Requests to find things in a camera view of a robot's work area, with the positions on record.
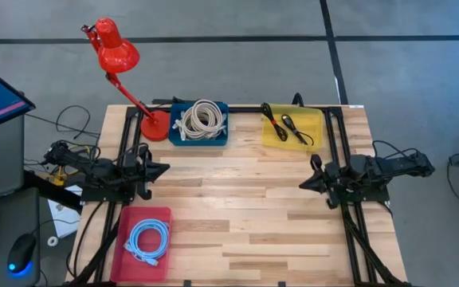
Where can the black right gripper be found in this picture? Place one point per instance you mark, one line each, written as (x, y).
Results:
(329, 187)

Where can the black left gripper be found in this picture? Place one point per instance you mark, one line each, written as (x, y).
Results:
(146, 153)

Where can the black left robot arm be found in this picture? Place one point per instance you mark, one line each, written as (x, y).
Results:
(94, 169)

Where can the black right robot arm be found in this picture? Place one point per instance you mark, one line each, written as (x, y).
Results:
(397, 167)

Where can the yellow plastic bin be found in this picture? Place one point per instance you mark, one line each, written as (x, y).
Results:
(313, 119)

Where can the blue plastic bin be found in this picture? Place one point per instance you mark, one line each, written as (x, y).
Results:
(223, 141)

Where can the black plug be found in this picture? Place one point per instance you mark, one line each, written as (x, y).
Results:
(177, 100)

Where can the white label sticker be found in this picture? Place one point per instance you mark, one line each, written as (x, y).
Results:
(356, 106)

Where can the red plastic bin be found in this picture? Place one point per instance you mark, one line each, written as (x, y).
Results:
(142, 273)

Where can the white paper sheet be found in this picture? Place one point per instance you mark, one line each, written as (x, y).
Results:
(64, 223)

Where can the black stand leg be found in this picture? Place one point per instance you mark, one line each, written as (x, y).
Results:
(50, 191)

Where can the red desk lamp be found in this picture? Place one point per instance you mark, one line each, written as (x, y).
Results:
(116, 52)

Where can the white tape roll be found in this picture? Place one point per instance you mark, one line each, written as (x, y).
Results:
(49, 241)

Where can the grey desk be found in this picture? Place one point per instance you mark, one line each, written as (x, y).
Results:
(6, 159)

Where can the black computer mouse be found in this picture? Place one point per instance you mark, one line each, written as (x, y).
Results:
(22, 251)

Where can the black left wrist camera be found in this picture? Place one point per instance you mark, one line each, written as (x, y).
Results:
(136, 170)

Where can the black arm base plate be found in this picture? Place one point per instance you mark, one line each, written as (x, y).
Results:
(377, 196)
(94, 196)

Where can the black aluminium rig frame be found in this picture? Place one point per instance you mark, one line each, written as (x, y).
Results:
(245, 108)

